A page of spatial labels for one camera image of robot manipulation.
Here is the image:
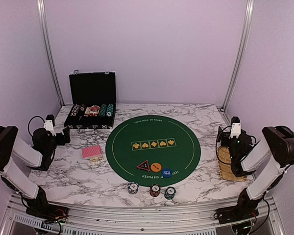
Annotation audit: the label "blue small blind button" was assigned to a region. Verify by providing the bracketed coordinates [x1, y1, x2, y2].
[161, 168, 172, 178]

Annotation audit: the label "orange round dealer button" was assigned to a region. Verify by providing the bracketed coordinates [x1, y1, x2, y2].
[150, 163, 162, 172]

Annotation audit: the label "triangular all-in button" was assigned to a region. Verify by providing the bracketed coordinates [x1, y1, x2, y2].
[136, 160, 150, 172]

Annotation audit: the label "brown chip stack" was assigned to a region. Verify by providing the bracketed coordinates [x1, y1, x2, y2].
[149, 184, 161, 197]

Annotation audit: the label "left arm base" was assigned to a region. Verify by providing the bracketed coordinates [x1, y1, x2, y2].
[26, 204, 69, 223]

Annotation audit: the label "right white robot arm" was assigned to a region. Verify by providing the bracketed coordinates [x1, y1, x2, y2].
[216, 123, 294, 219]

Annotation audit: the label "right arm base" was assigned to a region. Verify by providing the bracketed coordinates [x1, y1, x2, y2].
[213, 206, 259, 224]

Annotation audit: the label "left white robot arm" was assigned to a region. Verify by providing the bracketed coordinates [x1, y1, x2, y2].
[0, 126, 64, 218]

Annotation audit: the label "blue beige chips in case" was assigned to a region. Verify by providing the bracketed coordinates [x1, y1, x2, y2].
[70, 104, 79, 117]

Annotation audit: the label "brown hundred chips in case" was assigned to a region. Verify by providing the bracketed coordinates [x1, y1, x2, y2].
[80, 104, 86, 112]

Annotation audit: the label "woven bamboo mat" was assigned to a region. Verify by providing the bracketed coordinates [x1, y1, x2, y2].
[217, 146, 247, 182]

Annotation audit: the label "card deck in case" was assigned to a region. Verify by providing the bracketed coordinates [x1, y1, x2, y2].
[84, 105, 100, 117]

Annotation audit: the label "red playing card deck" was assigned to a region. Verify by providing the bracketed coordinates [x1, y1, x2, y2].
[82, 145, 103, 164]

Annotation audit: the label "black poker chip case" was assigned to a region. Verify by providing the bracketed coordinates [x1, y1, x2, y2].
[64, 71, 117, 129]

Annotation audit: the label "green chip row in case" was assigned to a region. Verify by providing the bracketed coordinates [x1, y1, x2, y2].
[98, 104, 107, 117]

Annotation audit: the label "teal chip row in case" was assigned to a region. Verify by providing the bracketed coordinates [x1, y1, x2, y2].
[106, 104, 114, 117]

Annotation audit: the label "round green poker mat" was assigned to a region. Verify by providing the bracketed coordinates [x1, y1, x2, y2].
[105, 115, 201, 187]

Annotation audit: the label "teal chip stack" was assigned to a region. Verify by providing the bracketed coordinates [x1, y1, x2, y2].
[164, 187, 176, 200]

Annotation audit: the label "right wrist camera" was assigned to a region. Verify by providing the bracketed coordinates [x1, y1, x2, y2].
[230, 116, 241, 139]

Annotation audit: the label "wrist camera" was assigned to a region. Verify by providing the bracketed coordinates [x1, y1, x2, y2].
[230, 116, 241, 139]
[44, 114, 56, 137]

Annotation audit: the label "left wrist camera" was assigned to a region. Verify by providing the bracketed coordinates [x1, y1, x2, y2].
[44, 114, 56, 137]

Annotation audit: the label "chrome case handle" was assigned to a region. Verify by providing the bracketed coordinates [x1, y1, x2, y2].
[76, 125, 98, 134]

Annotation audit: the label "front aluminium rail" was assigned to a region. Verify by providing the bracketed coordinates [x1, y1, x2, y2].
[0, 193, 285, 235]

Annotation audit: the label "left aluminium frame post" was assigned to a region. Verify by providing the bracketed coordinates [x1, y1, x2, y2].
[37, 0, 65, 106]

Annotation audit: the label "aluminium frame post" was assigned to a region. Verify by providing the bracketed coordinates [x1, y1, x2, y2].
[220, 0, 255, 112]
[37, 0, 65, 106]

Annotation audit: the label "right aluminium frame post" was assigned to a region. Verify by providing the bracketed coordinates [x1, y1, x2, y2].
[220, 0, 255, 112]

